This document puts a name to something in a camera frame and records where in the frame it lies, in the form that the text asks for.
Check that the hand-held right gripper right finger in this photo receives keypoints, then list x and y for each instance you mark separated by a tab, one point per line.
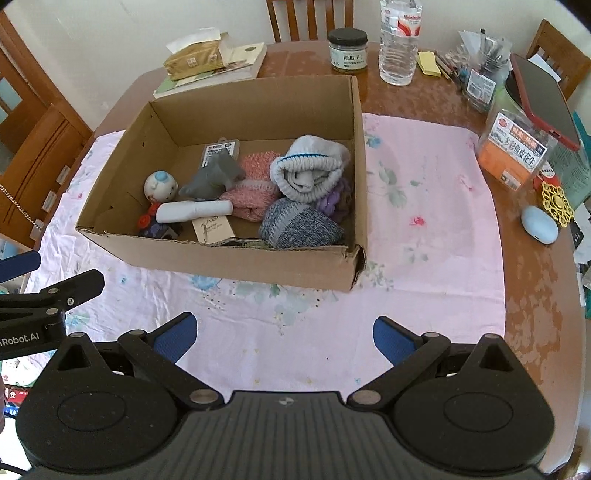
390	339

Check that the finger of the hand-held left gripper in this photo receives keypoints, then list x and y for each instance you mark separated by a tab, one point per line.
21	266
69	290

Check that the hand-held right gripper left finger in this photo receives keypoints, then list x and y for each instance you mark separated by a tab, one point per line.
178	339

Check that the dark toy with red parts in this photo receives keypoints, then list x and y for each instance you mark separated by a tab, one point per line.
152	227

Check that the brown cardboard box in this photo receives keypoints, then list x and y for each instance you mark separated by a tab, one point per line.
277	267

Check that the white tube with green label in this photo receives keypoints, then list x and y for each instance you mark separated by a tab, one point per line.
184	211

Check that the white round doll blue top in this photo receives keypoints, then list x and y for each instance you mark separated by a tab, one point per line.
160	185

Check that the blue grey knitted sock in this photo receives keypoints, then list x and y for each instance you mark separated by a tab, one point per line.
300	226

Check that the purple knitted item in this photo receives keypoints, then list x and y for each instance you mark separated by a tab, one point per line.
339	198

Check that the grey toy with red spot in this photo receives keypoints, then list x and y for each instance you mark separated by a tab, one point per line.
212	177

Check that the white sock with blue stripe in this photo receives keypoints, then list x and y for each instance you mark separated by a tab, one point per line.
309	166

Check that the printed card package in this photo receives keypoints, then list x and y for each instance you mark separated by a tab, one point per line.
217	150

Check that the pink floral tablecloth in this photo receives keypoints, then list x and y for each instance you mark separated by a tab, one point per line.
415	258

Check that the beige paper tag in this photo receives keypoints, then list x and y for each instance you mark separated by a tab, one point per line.
212	230

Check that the pink knitted sock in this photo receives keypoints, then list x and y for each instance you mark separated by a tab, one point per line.
256	194

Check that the light blue oval case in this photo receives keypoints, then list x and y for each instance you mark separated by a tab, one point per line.
540	225

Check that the wooden door with glass panes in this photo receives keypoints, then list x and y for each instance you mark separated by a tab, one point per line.
27	60

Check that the yellow lattice ornament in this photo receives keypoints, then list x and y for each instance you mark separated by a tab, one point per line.
557	205

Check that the orange snack box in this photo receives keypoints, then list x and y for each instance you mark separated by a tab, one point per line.
512	152

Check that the green thin book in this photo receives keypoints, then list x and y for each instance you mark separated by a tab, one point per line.
165	87

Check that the gold tissue pack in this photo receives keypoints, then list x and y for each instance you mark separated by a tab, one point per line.
194	57

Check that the loose pencils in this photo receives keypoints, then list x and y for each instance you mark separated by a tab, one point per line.
450	69

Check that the clear pen cup with pens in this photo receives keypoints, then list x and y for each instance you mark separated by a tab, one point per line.
485	78

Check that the yellow sticky notes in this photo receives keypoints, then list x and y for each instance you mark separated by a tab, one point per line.
430	63

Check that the phone in red case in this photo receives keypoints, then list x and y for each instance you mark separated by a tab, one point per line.
545	101

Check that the clear plastic water bottle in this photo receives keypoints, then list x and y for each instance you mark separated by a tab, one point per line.
399	50

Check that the thick beige cover book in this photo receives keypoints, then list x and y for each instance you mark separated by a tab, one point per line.
244	57

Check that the glass jar with black lid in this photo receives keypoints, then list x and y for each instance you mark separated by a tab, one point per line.
348	50

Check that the wooden slatted chair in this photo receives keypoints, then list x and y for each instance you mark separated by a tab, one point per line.
309	18

